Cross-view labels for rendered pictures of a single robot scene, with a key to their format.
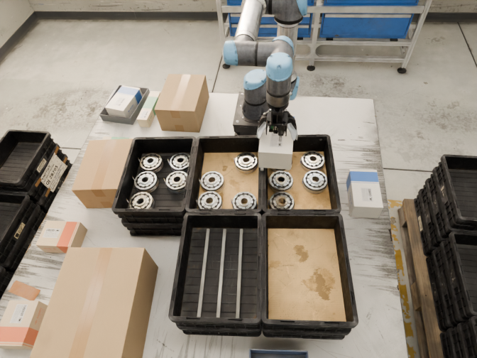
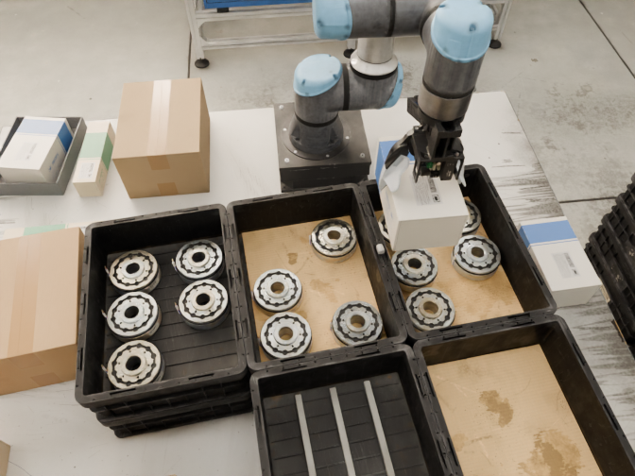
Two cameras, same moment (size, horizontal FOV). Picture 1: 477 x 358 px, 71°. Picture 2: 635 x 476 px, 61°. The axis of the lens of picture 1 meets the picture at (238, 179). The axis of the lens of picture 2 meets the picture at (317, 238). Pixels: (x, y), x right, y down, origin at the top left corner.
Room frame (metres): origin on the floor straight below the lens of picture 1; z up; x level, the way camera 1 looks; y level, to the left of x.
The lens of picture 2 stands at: (0.30, 0.23, 1.84)
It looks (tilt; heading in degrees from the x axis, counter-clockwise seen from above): 54 degrees down; 340
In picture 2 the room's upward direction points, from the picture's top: straight up
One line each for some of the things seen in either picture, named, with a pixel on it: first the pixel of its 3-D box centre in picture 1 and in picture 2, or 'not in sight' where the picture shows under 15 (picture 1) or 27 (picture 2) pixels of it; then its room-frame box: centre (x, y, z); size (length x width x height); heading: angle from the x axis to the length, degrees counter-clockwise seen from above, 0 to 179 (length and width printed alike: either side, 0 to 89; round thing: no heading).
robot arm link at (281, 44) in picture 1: (275, 55); (427, 7); (0.93, -0.17, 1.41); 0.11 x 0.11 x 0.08; 76
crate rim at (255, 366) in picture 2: (226, 172); (309, 268); (0.86, 0.05, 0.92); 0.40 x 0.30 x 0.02; 172
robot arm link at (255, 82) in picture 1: (256, 85); (319, 87); (1.33, -0.14, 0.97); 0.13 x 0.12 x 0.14; 76
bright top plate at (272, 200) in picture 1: (282, 202); (430, 309); (0.72, -0.17, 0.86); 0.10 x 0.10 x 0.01
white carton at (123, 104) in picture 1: (125, 103); (39, 153); (1.58, 0.61, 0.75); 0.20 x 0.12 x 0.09; 156
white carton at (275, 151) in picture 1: (277, 140); (417, 190); (0.85, -0.16, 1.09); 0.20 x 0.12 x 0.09; 166
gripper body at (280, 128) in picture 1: (277, 115); (436, 139); (0.82, -0.16, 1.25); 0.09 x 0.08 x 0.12; 166
